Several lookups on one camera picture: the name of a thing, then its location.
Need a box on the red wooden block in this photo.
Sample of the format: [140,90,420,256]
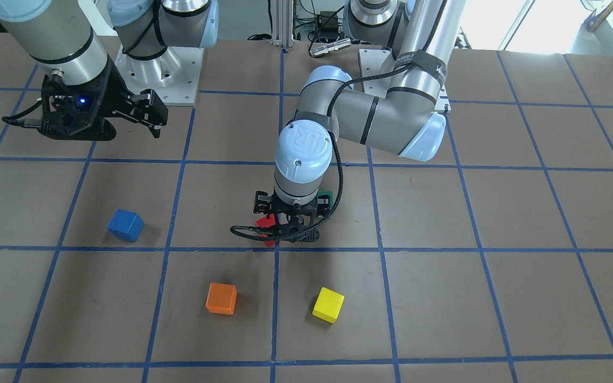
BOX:
[255,215,279,247]

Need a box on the orange wooden block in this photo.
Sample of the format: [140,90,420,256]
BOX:
[206,282,237,315]

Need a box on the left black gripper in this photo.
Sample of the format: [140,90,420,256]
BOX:
[253,191,333,226]

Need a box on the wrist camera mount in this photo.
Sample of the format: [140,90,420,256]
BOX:
[2,72,118,141]
[259,214,320,243]

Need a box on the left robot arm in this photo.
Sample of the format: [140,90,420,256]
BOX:
[254,1,467,217]

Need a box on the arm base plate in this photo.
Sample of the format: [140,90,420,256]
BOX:
[115,47,206,107]
[359,49,452,113]

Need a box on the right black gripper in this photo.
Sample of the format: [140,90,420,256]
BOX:
[105,69,169,139]

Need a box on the black power adapter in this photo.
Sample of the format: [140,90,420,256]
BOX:
[314,11,340,42]

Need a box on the green wooden block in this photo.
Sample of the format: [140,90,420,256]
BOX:
[317,190,334,207]

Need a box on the yellow wooden block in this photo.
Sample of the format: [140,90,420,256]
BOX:
[312,287,345,324]

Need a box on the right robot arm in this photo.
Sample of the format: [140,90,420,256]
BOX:
[0,1,219,141]

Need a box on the blue wooden block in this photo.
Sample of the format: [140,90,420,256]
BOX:
[107,209,145,243]

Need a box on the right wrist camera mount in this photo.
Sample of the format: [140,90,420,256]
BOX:
[2,72,118,141]

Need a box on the aluminium frame post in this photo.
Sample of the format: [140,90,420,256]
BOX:
[269,0,295,53]

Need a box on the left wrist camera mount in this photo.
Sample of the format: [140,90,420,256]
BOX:
[259,214,320,243]

